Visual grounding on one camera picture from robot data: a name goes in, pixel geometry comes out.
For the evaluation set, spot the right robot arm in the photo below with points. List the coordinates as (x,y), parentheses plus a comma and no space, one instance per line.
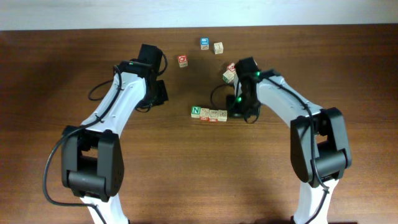
(319,145)

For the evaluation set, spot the red sided picture block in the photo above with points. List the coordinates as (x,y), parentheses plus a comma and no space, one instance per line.
(213,116)

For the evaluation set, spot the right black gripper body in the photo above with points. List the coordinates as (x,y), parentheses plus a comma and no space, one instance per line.
(239,107)

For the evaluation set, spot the plain butterfly wooden block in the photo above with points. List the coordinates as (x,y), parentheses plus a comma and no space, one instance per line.
(222,115)

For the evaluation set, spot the plain picture wooden block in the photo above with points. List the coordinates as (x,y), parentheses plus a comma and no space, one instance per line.
(204,114)

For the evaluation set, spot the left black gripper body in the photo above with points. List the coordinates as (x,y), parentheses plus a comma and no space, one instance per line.
(154,94)

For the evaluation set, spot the red O wooden block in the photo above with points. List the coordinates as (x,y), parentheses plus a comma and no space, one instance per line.
(182,61)

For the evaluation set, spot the red 6 wooden block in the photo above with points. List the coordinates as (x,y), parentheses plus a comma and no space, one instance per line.
(231,67)

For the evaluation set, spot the green N wooden block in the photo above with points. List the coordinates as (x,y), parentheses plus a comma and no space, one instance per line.
(195,111)

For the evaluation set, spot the plain J wooden block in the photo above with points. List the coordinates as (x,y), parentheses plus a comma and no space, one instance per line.
(218,48)

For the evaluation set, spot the blue top wooden block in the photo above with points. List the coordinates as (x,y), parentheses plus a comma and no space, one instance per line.
(204,43)

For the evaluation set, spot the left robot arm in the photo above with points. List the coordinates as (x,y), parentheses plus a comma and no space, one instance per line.
(92,160)

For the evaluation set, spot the green edged picture block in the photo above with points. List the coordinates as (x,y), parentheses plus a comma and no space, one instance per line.
(228,76)

